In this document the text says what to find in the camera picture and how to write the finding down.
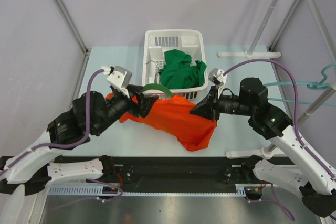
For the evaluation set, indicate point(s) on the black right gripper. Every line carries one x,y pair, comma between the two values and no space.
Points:
210,107

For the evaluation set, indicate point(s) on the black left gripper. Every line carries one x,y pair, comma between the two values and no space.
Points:
144,107

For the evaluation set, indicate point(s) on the green plastic hanger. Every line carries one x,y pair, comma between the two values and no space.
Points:
157,87

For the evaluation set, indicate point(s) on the orange t shirt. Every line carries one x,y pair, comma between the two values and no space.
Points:
173,117

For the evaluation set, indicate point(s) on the green t shirt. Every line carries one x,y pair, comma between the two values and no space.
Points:
181,72

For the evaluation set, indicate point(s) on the teal plastic hanger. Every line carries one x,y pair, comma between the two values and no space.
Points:
316,86

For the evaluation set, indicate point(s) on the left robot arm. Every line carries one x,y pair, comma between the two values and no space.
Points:
34,168

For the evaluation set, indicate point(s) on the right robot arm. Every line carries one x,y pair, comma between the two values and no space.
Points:
315,183

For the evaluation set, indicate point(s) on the grey clothes rack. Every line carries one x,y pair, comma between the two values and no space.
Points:
305,41

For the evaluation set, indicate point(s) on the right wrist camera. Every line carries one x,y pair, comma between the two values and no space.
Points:
217,77

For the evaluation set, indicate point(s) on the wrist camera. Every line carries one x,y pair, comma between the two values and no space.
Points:
117,76
217,77

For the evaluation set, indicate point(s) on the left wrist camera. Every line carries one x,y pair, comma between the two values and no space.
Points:
117,76

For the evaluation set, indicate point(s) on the black table front rail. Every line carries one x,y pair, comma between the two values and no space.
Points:
181,174

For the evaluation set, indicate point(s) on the aluminium frame post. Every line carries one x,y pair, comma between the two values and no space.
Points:
60,4

